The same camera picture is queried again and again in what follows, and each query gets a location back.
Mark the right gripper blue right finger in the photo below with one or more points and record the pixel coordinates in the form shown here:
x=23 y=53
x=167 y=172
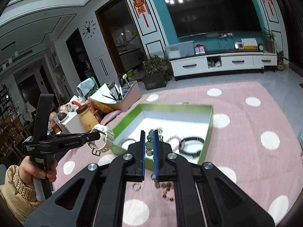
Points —
x=156 y=157

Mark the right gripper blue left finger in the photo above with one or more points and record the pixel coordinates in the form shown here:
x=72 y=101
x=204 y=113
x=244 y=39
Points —
x=142 y=155

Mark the cream white wrist watch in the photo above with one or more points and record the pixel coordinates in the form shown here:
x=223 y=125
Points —
x=104 y=143

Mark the beige sleeve forearm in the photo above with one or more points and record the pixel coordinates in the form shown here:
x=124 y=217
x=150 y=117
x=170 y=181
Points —
x=20 y=199

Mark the green jewelry box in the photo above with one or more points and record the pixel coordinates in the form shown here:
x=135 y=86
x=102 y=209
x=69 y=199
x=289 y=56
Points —
x=174 y=122

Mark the person's left hand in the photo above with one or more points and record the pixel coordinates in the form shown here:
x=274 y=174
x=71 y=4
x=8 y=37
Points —
x=27 y=171

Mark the dark bangle in box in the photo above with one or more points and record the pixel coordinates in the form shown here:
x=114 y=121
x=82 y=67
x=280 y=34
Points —
x=126 y=142

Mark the black wrist watch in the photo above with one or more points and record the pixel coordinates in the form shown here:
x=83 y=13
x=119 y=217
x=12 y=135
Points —
x=191 y=146

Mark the white cardboard box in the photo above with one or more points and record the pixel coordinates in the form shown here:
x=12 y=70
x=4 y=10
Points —
x=70 y=123

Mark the pink storage bin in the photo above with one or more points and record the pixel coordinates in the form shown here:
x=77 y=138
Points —
x=133 y=94

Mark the yellow bear water bottle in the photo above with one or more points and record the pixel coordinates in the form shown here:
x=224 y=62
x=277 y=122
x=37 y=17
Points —
x=86 y=117

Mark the potted green plant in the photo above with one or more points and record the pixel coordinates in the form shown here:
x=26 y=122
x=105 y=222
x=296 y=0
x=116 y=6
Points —
x=156 y=68

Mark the white TV cabinet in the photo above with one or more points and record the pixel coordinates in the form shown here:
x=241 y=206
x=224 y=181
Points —
x=208 y=64

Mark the translucent plastic storage box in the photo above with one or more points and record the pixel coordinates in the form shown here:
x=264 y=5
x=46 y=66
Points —
x=180 y=50

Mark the pink polka dot blanket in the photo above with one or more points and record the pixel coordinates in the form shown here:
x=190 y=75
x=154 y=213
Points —
x=252 y=143

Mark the yellow white box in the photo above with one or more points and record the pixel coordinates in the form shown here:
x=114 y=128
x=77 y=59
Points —
x=249 y=43

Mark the red chinese knot decoration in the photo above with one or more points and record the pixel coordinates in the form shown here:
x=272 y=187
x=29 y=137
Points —
x=141 y=8

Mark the small desk clock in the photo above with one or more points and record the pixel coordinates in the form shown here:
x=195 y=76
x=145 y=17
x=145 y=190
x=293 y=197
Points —
x=260 y=47

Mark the small floor potted plant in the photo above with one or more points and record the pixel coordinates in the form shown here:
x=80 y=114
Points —
x=280 y=60

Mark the black television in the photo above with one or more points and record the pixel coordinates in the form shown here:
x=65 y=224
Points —
x=196 y=17

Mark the tall potted plant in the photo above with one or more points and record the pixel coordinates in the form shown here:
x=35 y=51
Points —
x=269 y=39

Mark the round wall clock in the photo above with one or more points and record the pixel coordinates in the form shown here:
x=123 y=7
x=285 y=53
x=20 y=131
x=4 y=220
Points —
x=89 y=29

